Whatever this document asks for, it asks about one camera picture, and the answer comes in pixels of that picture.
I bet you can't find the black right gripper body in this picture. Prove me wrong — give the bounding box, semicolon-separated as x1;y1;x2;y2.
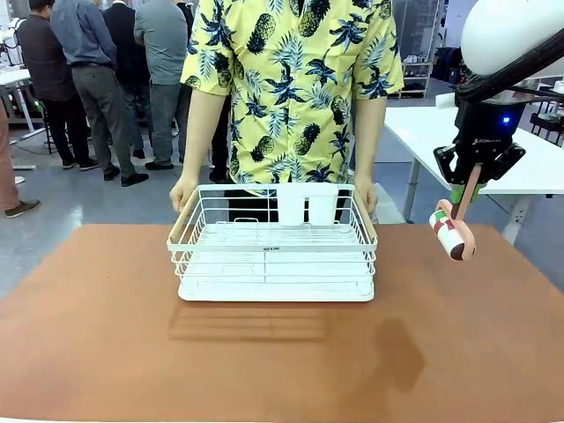
455;97;529;171

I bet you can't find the pink mug with stripes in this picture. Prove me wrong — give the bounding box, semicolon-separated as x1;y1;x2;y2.
428;163;482;263

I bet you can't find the white wire dish rack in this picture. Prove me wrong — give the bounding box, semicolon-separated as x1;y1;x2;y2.
166;183;379;293

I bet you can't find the person's right forearm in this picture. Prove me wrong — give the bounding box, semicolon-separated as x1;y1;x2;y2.
179;85;228;186

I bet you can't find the person's left forearm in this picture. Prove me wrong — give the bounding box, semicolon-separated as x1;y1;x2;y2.
353;94;389;182

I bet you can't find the person's left hand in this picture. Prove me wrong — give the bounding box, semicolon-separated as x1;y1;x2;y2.
353;174;380;216

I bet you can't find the person's right hand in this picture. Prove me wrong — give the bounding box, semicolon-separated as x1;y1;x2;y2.
168;174;200;215

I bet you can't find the white side table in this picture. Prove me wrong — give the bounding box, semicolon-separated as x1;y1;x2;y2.
382;78;564;248

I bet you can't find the black bag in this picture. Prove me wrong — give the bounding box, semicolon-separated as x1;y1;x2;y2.
437;45;464;85

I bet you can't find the wooden shoe rack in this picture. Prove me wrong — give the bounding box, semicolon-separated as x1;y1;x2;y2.
395;56;435;100

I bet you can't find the white cutlery holder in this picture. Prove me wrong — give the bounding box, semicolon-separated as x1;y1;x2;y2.
277;182;340;227

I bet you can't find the person in pineapple shirt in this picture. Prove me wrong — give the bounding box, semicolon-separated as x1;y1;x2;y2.
180;0;405;222

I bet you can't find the white drip tray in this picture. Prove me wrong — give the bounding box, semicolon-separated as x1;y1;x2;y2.
177;271;376;303

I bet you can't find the man in grey shirt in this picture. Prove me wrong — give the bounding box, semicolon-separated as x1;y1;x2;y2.
133;0;191;172

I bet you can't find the man in black suit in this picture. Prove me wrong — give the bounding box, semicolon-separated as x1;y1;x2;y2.
101;0;153;160

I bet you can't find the man in blue-grey shirt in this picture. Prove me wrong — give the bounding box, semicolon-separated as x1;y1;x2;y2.
49;0;150;188

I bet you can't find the man in dark brown jacket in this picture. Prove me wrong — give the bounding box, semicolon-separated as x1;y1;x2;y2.
16;0;100;172

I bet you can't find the person in reddish trousers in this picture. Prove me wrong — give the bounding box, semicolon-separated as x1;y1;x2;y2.
0;100;42;219

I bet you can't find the white desk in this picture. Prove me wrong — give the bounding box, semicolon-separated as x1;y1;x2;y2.
0;66;48;172

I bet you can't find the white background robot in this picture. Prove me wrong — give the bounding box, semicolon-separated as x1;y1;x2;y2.
0;16;26;50

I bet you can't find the right arm black cable sleeve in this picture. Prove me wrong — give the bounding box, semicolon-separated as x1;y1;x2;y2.
455;30;564;103

